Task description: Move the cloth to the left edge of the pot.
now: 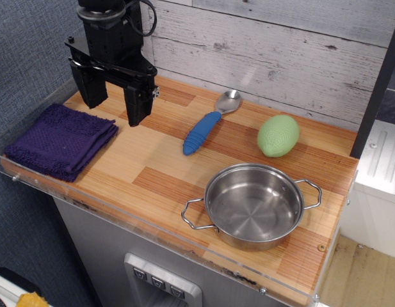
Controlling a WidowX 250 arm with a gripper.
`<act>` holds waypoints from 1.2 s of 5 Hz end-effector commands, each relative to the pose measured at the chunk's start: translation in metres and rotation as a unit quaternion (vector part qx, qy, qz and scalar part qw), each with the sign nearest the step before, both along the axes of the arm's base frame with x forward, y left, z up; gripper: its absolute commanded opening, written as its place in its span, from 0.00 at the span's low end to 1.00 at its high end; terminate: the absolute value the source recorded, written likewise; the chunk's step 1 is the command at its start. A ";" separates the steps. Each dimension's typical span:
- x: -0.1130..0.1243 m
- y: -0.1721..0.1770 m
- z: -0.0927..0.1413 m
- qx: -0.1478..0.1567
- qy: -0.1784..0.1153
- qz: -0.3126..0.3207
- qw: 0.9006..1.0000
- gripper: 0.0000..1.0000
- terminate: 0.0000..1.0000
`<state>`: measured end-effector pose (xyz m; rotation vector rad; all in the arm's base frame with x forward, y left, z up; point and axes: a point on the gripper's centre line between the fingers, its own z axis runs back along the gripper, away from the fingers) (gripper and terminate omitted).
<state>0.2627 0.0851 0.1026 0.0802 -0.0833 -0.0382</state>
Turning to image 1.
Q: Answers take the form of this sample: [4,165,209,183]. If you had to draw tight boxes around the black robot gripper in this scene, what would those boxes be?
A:
[65,8,157,127]

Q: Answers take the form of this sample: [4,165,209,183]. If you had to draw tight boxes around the purple cloth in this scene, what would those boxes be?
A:
[4,104,118,182]

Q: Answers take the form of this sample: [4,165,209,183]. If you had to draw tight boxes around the blue handled metal spoon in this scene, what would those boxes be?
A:
[182,90,241,156]

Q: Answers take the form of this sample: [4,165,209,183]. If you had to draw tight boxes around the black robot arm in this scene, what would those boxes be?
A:
[65,1,159,127]

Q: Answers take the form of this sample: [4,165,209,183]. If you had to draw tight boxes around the clear acrylic table guard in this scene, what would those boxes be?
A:
[0,150,357,306]

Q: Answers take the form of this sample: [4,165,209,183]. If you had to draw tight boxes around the green plastic lemon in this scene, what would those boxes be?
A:
[257,114,300,157]

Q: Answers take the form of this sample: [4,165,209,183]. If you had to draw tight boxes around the grey toy kitchen cabinet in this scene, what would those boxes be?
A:
[55,199,283,306]

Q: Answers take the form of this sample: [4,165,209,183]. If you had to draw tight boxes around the silver button panel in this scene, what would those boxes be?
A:
[124,253,203,306]

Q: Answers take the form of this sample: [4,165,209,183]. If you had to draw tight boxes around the yellow object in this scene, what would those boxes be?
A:
[15,292,49,307]

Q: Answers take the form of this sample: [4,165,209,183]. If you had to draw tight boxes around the white side cabinet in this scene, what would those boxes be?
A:
[339,120,395,257]

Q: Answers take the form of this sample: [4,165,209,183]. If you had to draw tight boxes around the black cable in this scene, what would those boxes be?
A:
[125,0,157,38]

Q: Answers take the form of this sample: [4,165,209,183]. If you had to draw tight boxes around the metal pot with handles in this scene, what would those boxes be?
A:
[200,163,323,251]

